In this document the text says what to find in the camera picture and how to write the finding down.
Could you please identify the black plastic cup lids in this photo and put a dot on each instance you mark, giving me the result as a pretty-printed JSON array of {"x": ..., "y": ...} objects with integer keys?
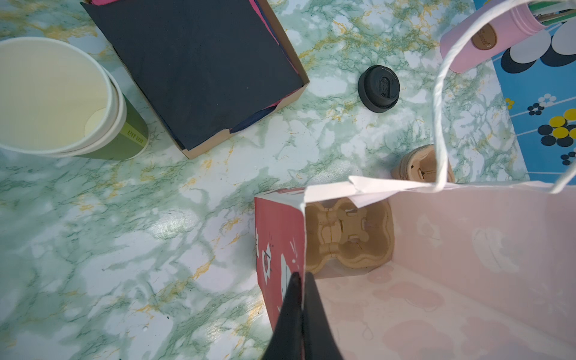
[{"x": 379, "y": 88}]

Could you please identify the brown pulp cup carrier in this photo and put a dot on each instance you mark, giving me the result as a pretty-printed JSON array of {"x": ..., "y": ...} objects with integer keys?
[
  {"x": 419, "y": 165},
  {"x": 358, "y": 238}
]

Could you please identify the pink cup straw holder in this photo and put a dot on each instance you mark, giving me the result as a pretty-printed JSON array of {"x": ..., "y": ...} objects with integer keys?
[{"x": 508, "y": 29}]

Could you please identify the green white wrapped straws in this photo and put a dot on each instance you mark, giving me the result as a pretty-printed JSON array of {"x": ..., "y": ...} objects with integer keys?
[{"x": 552, "y": 12}]

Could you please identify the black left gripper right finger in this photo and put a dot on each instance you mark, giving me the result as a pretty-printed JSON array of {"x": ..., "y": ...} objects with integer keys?
[{"x": 318, "y": 340}]

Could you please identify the white green paper cup stack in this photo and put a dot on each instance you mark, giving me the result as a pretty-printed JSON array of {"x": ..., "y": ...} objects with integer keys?
[{"x": 58, "y": 102}]

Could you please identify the red white paper gift bag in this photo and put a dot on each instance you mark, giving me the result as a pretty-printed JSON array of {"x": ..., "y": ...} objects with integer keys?
[{"x": 478, "y": 271}]

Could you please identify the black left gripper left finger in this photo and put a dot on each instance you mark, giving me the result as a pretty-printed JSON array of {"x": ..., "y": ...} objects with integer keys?
[{"x": 286, "y": 341}]

